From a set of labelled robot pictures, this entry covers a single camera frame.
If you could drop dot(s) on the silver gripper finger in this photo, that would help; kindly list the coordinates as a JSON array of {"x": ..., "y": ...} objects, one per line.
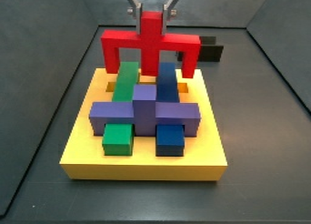
[
  {"x": 136, "y": 11},
  {"x": 169, "y": 13}
]

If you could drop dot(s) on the red cross-shaped block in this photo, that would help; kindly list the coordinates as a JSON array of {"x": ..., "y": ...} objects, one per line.
[{"x": 152, "y": 42}]

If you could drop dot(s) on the yellow base board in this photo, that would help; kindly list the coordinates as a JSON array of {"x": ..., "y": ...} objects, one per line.
[{"x": 202, "y": 164}]

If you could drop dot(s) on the purple cross-shaped block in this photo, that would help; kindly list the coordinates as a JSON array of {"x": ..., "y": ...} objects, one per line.
[{"x": 145, "y": 113}]

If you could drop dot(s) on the blue long block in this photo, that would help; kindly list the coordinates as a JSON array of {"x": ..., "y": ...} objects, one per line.
[{"x": 170, "y": 138}]

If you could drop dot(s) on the green long block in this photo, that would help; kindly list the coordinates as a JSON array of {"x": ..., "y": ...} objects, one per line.
[{"x": 118, "y": 134}]

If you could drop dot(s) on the black angled bracket stand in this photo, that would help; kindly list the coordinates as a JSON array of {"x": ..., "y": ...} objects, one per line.
[{"x": 213, "y": 51}]

